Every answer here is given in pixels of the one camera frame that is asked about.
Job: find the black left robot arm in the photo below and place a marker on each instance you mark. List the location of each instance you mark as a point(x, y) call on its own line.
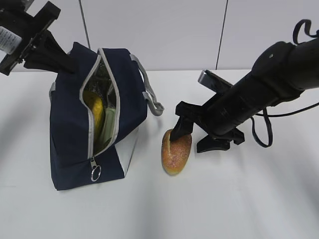
point(26, 39)

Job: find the navy blue lunch bag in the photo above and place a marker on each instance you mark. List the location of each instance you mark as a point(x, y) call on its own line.
point(119, 78)

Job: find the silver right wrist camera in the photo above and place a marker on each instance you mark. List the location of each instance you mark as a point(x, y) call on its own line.
point(214, 82)

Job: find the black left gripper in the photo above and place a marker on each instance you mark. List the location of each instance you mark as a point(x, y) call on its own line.
point(26, 38)

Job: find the brown bread roll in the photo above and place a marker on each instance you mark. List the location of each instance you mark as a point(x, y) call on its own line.
point(174, 154)

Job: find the yellow banana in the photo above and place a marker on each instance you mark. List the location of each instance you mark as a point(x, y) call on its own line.
point(95, 104)

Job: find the green lid glass container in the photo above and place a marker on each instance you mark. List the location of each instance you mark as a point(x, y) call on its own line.
point(106, 133)

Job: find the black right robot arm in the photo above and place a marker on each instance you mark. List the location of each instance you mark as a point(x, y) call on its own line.
point(280, 74)

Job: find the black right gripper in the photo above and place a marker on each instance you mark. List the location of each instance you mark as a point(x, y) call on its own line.
point(213, 118)

